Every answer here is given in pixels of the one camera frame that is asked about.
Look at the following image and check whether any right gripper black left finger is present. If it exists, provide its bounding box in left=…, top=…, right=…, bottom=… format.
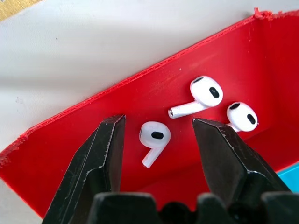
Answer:
left=41, top=113, right=127, bottom=224

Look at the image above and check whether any blue plastic tray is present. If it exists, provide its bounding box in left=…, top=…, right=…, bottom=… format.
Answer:
left=277, top=163, right=299, bottom=194

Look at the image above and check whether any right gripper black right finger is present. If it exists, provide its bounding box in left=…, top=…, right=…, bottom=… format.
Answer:
left=192, top=118, right=293, bottom=207

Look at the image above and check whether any red plastic tray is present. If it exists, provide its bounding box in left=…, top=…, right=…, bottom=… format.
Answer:
left=0, top=8, right=299, bottom=220

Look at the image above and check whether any white earbud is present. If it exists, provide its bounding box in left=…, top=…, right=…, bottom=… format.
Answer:
left=226, top=101, right=259, bottom=133
left=168, top=75, right=224, bottom=119
left=139, top=121, right=171, bottom=168

